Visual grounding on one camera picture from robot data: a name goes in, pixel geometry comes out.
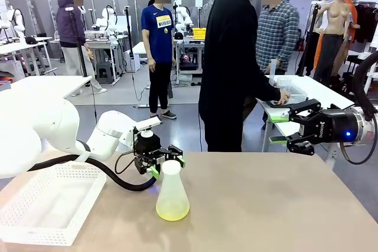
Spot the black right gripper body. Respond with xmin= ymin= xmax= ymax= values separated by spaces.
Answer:
xmin=298 ymin=109 xmax=360 ymax=146

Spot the white mannequin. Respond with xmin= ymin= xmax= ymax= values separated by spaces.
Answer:
xmin=318 ymin=0 xmax=333 ymax=33

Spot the person's right forearm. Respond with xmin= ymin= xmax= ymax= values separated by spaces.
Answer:
xmin=253 ymin=70 xmax=281 ymax=103

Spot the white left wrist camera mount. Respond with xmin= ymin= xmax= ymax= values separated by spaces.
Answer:
xmin=122 ymin=116 xmax=162 ymax=146

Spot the white side table with tray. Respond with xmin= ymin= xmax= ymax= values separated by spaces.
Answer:
xmin=256 ymin=74 xmax=355 ymax=146

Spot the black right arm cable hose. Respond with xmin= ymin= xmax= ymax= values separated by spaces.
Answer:
xmin=354 ymin=54 xmax=378 ymax=122

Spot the person's right hand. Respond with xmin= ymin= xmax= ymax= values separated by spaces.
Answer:
xmin=276 ymin=89 xmax=292 ymax=106

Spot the bare beige mannequin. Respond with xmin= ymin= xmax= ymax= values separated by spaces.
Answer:
xmin=312 ymin=0 xmax=353 ymax=83

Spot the person in plaid shirt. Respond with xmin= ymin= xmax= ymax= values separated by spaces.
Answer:
xmin=255 ymin=0 xmax=301 ymax=76

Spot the person in purple hoodie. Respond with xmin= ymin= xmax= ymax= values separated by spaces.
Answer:
xmin=56 ymin=0 xmax=107 ymax=95

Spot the mannequin in orange clothes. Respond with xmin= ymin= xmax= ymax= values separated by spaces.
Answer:
xmin=344 ymin=0 xmax=361 ymax=43

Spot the black camera tripod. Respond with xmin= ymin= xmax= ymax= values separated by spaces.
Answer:
xmin=123 ymin=5 xmax=136 ymax=73
xmin=65 ymin=6 xmax=90 ymax=77
xmin=295 ymin=2 xmax=322 ymax=77

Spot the clothes rack with dark garments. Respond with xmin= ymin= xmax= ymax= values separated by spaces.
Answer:
xmin=353 ymin=1 xmax=378 ymax=44

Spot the black plastic tray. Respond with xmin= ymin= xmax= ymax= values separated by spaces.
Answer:
xmin=265 ymin=97 xmax=309 ymax=109

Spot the grey plastic stool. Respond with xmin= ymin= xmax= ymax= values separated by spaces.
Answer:
xmin=96 ymin=62 xmax=115 ymax=84

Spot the yellow plastic crate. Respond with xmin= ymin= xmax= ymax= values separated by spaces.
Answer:
xmin=192 ymin=27 xmax=207 ymax=40

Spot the white standing desk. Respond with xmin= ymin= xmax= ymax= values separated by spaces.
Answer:
xmin=129 ymin=41 xmax=151 ymax=108

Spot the person in blue jersey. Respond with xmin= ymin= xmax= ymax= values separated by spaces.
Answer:
xmin=141 ymin=0 xmax=178 ymax=120

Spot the translucent plastic Erlenmeyer flask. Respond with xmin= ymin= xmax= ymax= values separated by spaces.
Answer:
xmin=155 ymin=169 xmax=190 ymax=222

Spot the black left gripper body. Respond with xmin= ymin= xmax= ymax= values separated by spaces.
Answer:
xmin=134 ymin=132 xmax=171 ymax=175

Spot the white side table with box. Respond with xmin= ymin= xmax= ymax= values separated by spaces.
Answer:
xmin=0 ymin=75 xmax=93 ymax=99

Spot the person in black sweater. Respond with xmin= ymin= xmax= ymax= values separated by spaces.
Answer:
xmin=198 ymin=0 xmax=281 ymax=152

